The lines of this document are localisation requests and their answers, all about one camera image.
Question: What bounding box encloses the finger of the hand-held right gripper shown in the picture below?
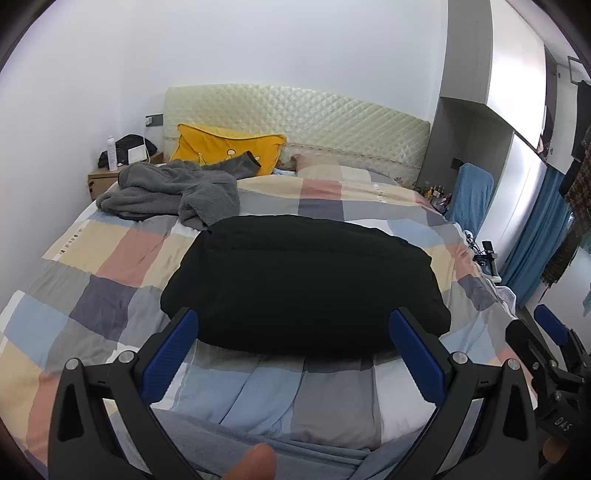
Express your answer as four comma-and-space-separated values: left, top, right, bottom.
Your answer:
533, 304, 588, 370
505, 319, 556, 389

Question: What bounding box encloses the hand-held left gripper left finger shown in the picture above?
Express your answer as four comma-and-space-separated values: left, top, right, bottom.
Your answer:
47, 307, 200, 480

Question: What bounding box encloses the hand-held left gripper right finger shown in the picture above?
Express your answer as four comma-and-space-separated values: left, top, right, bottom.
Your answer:
388, 308, 541, 480

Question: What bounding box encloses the black padded jacket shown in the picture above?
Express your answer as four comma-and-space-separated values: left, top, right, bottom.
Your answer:
160, 215, 452, 358

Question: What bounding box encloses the person's left hand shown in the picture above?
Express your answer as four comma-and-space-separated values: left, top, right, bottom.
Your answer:
219, 443, 278, 480

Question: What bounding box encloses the blue curtain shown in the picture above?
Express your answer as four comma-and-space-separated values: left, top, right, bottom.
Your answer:
501, 168, 573, 308

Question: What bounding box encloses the black tripod device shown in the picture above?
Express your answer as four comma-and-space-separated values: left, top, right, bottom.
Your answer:
475, 240, 502, 278

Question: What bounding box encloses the brown patterned hanging garment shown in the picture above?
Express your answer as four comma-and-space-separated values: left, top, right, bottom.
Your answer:
540, 152, 591, 287

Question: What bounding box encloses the checked pastel blanket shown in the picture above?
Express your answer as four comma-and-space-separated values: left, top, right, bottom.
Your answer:
0, 164, 536, 462

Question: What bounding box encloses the blue towel on chair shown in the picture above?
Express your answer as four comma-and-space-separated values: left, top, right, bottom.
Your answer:
447, 162, 494, 234

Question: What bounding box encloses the person's grey clothing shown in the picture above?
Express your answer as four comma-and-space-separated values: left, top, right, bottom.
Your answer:
150, 411, 375, 480

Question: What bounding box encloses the cluster of small bottles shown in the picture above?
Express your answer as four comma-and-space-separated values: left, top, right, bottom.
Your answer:
416, 182, 455, 213

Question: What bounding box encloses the grey fleece garment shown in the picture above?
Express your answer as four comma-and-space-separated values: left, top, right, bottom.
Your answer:
95, 151, 262, 230

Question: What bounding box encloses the wooden nightstand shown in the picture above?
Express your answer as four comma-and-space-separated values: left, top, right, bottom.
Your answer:
88, 151, 166, 201

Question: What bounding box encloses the black hanging garment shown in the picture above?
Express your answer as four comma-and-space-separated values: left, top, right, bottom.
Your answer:
570, 80, 591, 160

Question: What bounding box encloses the yellow pillow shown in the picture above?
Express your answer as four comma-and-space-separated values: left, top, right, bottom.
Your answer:
170, 123, 288, 177

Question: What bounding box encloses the black bag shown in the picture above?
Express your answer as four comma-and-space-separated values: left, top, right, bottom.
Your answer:
97, 134, 158, 169

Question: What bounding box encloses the pink pillow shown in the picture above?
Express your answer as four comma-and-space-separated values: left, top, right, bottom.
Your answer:
291, 154, 342, 172

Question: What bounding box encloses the white overhead cabinet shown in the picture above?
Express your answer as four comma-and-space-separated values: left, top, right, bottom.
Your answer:
485, 0, 550, 158

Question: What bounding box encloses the cream quilted headboard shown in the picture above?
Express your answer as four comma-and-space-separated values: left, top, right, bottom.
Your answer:
163, 84, 431, 188

